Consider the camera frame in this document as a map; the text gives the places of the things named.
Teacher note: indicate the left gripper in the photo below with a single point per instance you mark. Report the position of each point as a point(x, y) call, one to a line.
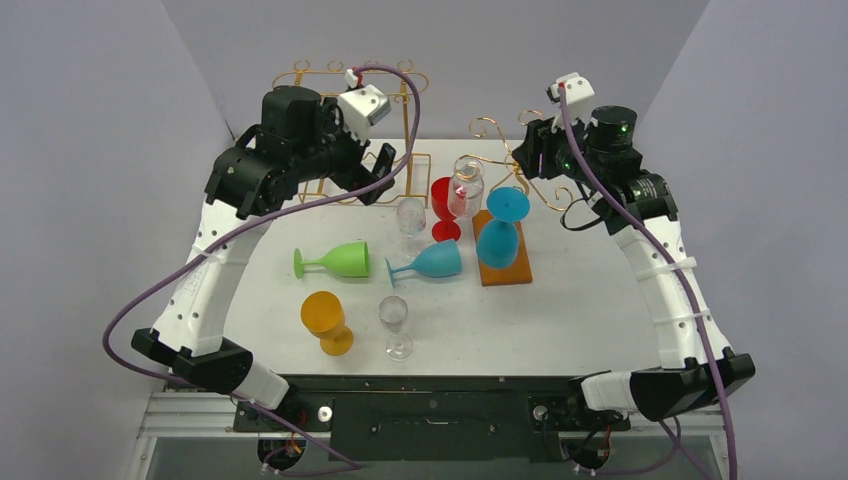
point(356, 177)

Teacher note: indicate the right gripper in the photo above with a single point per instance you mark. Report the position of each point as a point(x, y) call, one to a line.
point(538, 157)

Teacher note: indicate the clear patterned wine glass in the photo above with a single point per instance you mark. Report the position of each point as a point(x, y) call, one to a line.
point(466, 186)

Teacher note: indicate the blue plastic goblet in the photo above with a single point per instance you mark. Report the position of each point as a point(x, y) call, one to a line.
point(498, 242)
point(440, 260)

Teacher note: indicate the green plastic goblet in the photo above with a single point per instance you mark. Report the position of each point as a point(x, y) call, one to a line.
point(349, 260)

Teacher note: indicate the gold hook rack wooden base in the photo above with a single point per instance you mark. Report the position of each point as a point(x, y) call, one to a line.
point(520, 271)

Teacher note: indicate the small clear front wine glass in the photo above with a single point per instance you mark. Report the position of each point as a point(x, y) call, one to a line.
point(393, 312)

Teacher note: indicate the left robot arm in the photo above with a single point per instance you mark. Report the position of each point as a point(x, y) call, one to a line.
point(301, 136)

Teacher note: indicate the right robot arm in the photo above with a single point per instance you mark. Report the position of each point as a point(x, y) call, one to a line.
point(600, 145)

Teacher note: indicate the clear glass near red goblet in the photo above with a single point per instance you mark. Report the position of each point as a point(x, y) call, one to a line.
point(410, 220)

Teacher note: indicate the red plastic goblet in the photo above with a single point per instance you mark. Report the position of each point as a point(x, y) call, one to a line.
point(445, 228)

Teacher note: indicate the orange plastic goblet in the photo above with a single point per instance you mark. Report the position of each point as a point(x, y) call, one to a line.
point(323, 316)

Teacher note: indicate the tall gold wire glass rack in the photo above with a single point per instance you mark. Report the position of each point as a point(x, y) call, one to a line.
point(415, 178)

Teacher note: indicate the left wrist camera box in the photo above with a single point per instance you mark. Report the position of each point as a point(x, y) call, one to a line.
point(362, 107)

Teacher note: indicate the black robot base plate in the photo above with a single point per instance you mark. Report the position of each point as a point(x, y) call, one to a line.
point(445, 418)

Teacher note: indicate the aluminium table frame rail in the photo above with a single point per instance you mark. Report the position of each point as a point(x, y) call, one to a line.
point(698, 367)

